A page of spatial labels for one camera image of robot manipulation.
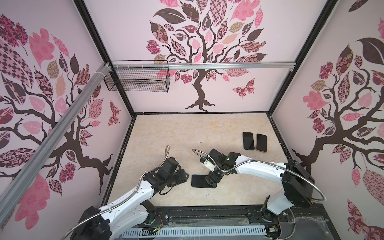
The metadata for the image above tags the black wire basket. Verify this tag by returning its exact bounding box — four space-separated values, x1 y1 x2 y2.
104 60 171 93

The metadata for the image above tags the right flexible metal conduit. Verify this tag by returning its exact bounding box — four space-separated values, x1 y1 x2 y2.
192 149 327 204

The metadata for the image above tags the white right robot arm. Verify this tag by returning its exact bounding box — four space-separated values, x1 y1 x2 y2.
200 149 315 219

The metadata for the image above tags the silver aluminium side bar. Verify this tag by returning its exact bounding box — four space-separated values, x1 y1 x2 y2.
1 63 111 223

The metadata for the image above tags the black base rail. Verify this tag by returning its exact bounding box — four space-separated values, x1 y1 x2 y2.
80 203 340 240

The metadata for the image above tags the silver aluminium crossbar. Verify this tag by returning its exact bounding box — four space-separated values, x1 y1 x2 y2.
113 61 296 70

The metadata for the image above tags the black corner frame post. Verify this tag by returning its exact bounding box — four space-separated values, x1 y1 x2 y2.
73 0 136 118

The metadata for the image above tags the left flexible metal conduit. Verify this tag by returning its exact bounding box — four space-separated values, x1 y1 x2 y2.
59 145 171 240

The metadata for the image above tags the white slotted cable duct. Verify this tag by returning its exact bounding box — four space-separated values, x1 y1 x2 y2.
120 226 267 240

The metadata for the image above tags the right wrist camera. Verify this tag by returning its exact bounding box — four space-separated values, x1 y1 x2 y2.
200 158 216 172

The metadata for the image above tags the black right corner post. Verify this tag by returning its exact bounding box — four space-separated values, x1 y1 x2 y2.
268 0 339 117

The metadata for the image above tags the flexible metal conduit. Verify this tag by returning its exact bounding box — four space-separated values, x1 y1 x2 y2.
192 149 327 204
59 145 171 240

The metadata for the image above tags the pink phone case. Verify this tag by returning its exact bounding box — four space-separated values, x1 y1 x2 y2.
256 134 268 153

